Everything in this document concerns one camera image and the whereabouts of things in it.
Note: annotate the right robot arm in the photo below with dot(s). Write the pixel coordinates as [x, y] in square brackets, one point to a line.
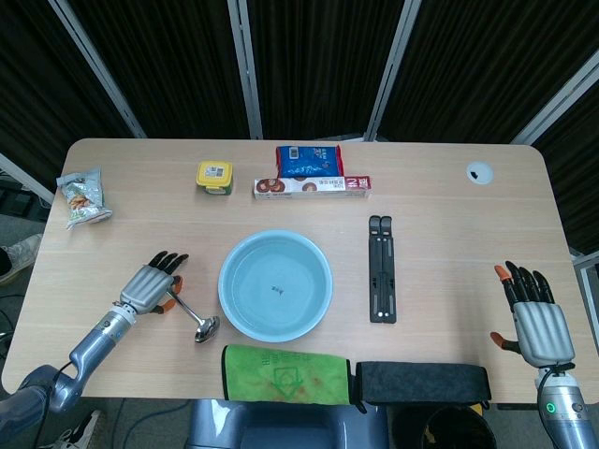
[561, 407]

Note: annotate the yellow lidded container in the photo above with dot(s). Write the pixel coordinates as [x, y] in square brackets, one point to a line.
[214, 178]

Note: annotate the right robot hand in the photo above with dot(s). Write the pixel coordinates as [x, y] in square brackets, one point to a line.
[540, 327]

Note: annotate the blue snack packet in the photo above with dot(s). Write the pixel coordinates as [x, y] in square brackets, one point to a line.
[309, 161]

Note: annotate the black waste bin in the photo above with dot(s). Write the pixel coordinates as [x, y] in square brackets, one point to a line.
[458, 428]

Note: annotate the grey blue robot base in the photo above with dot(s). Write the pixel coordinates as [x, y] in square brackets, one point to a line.
[285, 425]

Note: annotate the silver snack bag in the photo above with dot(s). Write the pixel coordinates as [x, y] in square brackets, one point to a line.
[84, 198]

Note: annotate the red white cookie box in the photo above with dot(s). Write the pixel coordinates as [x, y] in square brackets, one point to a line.
[311, 187]

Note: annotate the black folding stand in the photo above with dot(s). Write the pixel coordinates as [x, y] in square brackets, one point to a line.
[383, 271]

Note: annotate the green microfiber cloth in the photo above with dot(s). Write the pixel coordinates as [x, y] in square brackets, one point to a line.
[281, 374]

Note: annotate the dark grey felt pouch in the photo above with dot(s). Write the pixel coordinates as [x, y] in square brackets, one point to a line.
[421, 382]

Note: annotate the grey shoe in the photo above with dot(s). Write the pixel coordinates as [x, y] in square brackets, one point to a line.
[18, 257]

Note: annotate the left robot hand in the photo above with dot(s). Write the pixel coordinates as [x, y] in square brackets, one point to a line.
[147, 290]

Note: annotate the light blue bowl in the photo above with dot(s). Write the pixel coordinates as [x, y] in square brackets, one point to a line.
[275, 284]

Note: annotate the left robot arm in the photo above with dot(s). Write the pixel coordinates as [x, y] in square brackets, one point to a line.
[70, 355]

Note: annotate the white sneaker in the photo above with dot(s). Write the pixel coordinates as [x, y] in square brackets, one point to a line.
[79, 432]

